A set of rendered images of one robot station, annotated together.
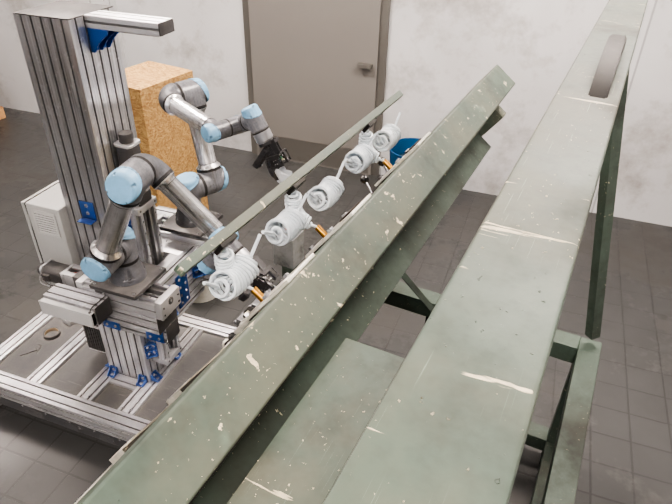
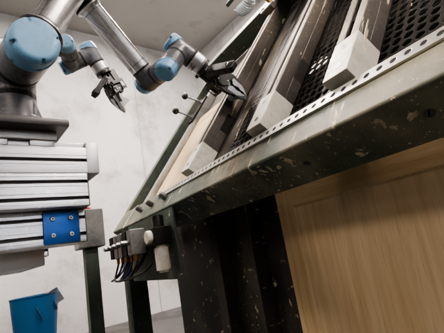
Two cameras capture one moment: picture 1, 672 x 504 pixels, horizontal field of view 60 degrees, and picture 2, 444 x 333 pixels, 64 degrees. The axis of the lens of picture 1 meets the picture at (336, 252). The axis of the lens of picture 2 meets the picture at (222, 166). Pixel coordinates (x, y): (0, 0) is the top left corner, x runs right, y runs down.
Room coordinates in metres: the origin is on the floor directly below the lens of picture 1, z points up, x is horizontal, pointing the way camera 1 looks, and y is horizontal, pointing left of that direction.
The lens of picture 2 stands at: (1.06, 1.36, 0.64)
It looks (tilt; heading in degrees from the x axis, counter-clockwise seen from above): 13 degrees up; 301
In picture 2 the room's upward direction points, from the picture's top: 10 degrees counter-clockwise
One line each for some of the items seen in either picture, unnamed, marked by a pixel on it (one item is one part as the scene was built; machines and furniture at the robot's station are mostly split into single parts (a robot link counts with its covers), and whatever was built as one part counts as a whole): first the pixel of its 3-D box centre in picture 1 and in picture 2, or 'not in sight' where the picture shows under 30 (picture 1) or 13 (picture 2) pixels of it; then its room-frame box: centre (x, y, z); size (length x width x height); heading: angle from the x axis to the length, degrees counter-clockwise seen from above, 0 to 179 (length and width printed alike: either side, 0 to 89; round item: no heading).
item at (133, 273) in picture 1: (126, 266); (13, 113); (1.97, 0.87, 1.09); 0.15 x 0.15 x 0.10
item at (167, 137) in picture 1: (158, 157); not in sight; (3.99, 1.35, 0.63); 0.50 x 0.42 x 1.25; 151
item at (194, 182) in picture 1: (188, 188); not in sight; (2.44, 0.70, 1.20); 0.13 x 0.12 x 0.14; 135
